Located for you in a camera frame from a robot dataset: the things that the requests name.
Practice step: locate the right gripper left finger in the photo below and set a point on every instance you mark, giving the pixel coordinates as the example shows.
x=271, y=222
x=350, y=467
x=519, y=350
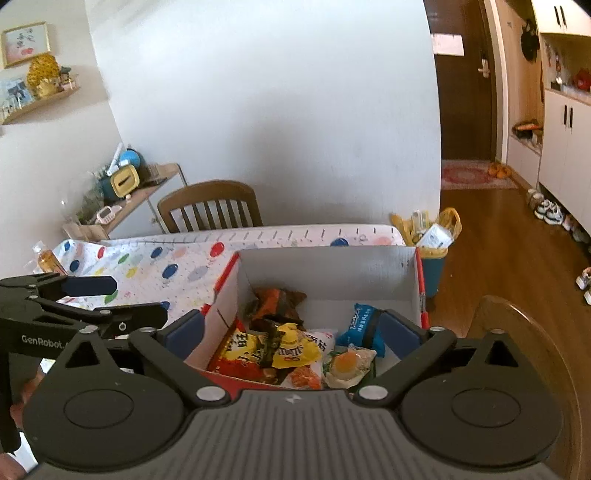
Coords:
x=163, y=353

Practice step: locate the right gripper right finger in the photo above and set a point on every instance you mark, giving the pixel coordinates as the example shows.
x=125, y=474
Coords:
x=418, y=351

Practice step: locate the blue Oreo snack packet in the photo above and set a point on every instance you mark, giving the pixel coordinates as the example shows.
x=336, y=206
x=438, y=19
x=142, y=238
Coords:
x=363, y=330

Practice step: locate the orange yellow chips bag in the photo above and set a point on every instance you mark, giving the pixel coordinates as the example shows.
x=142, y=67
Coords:
x=241, y=355

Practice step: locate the clear pastry packet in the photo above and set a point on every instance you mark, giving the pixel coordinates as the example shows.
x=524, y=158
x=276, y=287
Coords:
x=345, y=369

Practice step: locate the brown Oreo snack bag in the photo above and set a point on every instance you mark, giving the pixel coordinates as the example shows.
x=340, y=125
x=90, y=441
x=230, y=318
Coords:
x=279, y=305

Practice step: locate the white long snack packet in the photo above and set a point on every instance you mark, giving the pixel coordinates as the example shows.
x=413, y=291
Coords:
x=309, y=377

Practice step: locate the yellow snack packet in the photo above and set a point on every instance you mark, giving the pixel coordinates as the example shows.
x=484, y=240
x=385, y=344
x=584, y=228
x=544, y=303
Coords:
x=294, y=348

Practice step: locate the person left hand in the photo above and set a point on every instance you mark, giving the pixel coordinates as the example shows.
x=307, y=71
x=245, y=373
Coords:
x=10, y=468

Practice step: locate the orange tea bottle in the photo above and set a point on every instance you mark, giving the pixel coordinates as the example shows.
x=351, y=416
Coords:
x=46, y=259

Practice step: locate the balloon pattern tablecloth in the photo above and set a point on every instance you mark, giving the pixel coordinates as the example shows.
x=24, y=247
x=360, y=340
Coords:
x=180, y=270

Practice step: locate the teal waste bin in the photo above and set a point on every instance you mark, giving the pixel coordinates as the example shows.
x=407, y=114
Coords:
x=433, y=271

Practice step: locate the red cardboard box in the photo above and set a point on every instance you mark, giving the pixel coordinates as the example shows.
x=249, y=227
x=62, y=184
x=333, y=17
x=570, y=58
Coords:
x=334, y=280

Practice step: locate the yellow plastic bag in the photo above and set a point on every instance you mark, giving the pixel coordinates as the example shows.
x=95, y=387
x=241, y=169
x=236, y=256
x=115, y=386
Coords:
x=432, y=237

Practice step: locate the wooden chair right side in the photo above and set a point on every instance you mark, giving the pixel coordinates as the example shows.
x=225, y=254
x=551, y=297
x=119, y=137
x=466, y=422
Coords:
x=496, y=313

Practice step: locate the wooden chair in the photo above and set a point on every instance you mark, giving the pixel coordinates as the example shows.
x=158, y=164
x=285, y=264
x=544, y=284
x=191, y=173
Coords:
x=496, y=313
x=210, y=205

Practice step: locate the white pink timer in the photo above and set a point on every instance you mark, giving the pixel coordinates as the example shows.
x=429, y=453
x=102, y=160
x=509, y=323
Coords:
x=107, y=214

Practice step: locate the clear glass vase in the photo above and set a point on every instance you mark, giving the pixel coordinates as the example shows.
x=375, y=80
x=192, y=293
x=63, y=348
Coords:
x=81, y=198

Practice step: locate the wooden side cabinet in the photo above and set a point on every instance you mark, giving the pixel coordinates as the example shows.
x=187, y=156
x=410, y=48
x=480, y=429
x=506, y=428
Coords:
x=138, y=216

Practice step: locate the wooden chair far side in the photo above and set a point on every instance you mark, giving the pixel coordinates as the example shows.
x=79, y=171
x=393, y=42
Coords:
x=210, y=205

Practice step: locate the yellow teal tissue holder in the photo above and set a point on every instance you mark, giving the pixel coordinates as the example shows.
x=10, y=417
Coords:
x=121, y=183

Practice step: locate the entry door rug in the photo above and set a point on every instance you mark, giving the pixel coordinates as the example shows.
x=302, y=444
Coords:
x=471, y=175

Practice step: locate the pair of sneakers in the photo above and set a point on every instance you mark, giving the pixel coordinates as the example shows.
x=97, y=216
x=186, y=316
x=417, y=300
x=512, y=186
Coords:
x=549, y=212

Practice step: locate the orange slippers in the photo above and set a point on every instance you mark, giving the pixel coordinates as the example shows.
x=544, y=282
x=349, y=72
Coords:
x=499, y=170

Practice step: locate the wooden wall shelf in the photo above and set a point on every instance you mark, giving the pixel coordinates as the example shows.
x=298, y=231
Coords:
x=41, y=103

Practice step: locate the white wall cabinets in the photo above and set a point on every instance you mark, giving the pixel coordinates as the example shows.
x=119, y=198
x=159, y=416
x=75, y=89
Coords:
x=563, y=32

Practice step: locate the framed wall picture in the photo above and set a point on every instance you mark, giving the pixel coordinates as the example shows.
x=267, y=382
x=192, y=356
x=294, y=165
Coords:
x=24, y=43

